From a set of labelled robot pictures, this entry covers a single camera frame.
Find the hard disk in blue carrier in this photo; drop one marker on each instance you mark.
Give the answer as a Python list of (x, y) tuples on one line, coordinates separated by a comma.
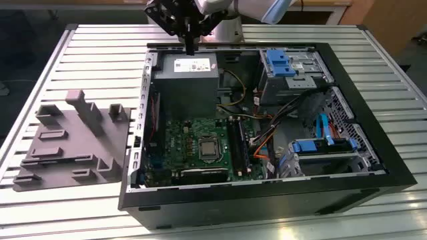
[(309, 146)]

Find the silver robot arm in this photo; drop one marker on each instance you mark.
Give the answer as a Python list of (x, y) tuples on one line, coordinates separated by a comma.
[(230, 30)]

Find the silver CPU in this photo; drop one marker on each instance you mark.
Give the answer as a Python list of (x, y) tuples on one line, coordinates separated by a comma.
[(209, 149)]

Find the green motherboard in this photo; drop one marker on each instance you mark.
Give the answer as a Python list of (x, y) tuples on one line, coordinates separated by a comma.
[(177, 150)]

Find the blue drive latch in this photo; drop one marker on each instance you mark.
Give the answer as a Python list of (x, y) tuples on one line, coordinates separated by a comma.
[(281, 65)]

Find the black graphics card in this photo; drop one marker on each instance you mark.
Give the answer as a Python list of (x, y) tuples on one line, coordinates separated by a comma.
[(203, 177)]

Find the white frame wooden desk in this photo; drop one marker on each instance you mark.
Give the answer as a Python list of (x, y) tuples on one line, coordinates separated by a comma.
[(339, 12)]

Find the black PC case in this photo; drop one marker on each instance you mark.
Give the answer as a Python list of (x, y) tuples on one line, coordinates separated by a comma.
[(234, 207)]

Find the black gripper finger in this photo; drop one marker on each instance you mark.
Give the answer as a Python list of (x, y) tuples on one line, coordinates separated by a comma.
[(163, 22), (209, 27)]

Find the grey parts rack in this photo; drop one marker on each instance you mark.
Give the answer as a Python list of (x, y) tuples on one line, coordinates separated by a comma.
[(67, 140)]

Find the wooden cabinet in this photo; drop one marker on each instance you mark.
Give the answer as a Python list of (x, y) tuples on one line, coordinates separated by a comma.
[(383, 20)]

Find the grey power supply unit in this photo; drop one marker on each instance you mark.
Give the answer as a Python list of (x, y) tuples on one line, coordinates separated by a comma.
[(187, 95)]

